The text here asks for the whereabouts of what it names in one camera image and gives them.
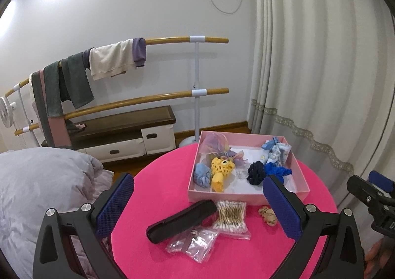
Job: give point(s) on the black case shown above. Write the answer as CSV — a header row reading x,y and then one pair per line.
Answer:
x,y
182,220

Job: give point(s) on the low white drawer cabinet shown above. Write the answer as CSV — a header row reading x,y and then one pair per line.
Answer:
x,y
123,126

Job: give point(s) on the small white drawer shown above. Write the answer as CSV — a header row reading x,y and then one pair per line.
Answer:
x,y
159,138

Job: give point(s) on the bag of cotton swabs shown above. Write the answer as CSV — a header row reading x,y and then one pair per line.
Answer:
x,y
231,219

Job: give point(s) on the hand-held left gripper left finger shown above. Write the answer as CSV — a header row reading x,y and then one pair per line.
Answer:
x,y
115,202

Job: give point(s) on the pink shallow box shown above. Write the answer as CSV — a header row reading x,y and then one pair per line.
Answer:
x,y
222,197

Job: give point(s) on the grey green towel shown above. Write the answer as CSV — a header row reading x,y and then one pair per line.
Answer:
x,y
52,91

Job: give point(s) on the white standing fan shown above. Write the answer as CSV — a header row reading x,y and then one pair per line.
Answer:
x,y
6,111

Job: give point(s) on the light blue printed cloth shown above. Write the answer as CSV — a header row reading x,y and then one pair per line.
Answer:
x,y
276,151

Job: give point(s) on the wooden ballet barre rail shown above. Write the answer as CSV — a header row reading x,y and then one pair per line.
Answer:
x,y
154,97
172,40

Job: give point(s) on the dark grey towel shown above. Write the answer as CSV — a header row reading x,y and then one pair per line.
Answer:
x,y
77,81

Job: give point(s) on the grey duvet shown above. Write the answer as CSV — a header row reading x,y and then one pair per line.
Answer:
x,y
43,192

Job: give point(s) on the bright blue scrunchie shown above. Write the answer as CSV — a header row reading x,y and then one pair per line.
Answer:
x,y
276,169

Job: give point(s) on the white barre post with base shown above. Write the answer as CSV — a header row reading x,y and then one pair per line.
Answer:
x,y
196,66

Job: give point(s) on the navy scrunchie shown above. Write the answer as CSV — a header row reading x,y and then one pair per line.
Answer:
x,y
256,174

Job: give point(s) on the person's right hand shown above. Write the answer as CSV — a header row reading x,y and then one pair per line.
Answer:
x,y
375,254

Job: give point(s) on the cream cloth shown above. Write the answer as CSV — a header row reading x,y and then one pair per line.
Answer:
x,y
109,61

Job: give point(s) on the round pink table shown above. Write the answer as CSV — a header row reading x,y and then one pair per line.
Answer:
x,y
154,266

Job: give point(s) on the cream lace-trimmed curtain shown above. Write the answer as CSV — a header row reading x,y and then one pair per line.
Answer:
x,y
308,66

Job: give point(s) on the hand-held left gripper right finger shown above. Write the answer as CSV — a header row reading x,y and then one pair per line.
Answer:
x,y
280,208

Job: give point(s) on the yellow crochet toy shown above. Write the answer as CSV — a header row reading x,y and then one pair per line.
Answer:
x,y
220,171

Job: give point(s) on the pink organza scrunchie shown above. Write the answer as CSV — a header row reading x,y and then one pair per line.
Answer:
x,y
214,145

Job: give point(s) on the pink and grey cloth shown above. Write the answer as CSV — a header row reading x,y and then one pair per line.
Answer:
x,y
55,131

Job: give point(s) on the wide white drawer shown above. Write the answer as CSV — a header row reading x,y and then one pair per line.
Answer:
x,y
123,149

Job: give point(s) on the light blue scrunchie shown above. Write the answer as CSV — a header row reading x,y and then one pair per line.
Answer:
x,y
202,175

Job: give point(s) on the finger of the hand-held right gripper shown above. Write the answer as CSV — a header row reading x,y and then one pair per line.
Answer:
x,y
359,188
379,178

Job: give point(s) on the purple cloth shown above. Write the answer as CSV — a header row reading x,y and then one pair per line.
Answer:
x,y
139,50

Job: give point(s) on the clear plastic bag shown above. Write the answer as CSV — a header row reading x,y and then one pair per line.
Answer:
x,y
193,245

